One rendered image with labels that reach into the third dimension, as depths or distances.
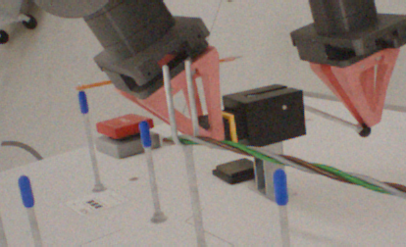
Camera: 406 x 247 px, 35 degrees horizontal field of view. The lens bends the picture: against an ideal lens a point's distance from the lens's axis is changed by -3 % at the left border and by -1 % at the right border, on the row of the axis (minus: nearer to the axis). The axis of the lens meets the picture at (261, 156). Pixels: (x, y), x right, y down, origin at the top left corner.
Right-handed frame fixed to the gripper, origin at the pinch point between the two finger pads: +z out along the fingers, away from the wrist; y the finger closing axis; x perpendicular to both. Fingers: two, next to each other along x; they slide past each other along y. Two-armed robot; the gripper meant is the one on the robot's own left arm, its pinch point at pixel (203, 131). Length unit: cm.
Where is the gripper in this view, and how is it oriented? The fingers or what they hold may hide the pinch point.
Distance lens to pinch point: 53.0
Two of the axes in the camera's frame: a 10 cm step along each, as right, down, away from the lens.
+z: 4.6, 7.5, 4.7
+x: 7.4, -6.2, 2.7
